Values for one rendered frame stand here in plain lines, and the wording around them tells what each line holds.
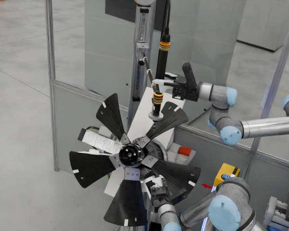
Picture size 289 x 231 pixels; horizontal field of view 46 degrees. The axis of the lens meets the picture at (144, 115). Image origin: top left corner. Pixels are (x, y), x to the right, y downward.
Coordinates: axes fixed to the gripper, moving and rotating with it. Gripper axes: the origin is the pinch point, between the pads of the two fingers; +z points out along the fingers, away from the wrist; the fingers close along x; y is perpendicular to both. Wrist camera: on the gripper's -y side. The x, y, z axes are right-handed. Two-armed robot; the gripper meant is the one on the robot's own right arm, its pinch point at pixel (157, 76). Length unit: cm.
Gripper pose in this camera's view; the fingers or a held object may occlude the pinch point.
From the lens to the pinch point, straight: 152.7
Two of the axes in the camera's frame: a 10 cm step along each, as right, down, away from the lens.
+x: 3.1, -4.7, 8.3
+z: -9.5, -2.3, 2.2
